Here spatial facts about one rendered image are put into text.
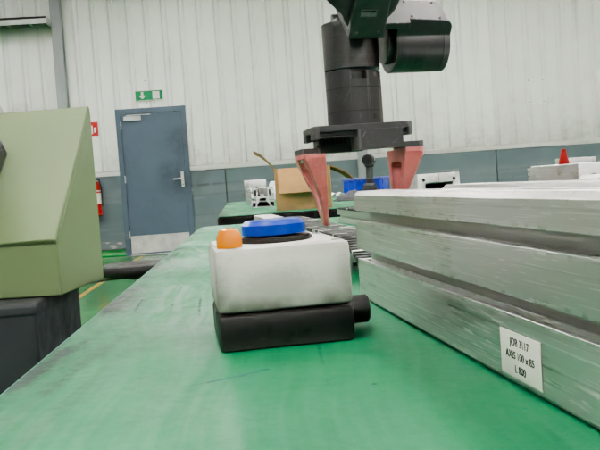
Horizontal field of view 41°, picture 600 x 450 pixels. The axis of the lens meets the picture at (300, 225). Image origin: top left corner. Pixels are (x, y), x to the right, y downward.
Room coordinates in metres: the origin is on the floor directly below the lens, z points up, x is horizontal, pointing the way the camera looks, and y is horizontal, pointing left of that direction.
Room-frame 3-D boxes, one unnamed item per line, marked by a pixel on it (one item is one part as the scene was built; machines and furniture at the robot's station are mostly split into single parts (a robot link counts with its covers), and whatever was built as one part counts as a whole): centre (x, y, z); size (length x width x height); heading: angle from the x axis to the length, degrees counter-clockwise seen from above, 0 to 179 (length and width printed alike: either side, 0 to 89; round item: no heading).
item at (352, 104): (0.83, -0.06, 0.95); 0.10 x 0.07 x 0.07; 100
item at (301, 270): (0.50, 0.01, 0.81); 0.10 x 0.08 x 0.06; 99
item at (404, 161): (0.83, -0.09, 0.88); 0.07 x 0.07 x 0.09; 10
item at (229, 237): (0.47, 0.04, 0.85); 0.02 x 0.02 x 0.01
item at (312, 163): (0.82, -0.04, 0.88); 0.07 x 0.07 x 0.09; 10
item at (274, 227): (0.50, 0.02, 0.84); 0.04 x 0.04 x 0.02
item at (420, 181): (1.66, -0.26, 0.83); 0.11 x 0.10 x 0.10; 101
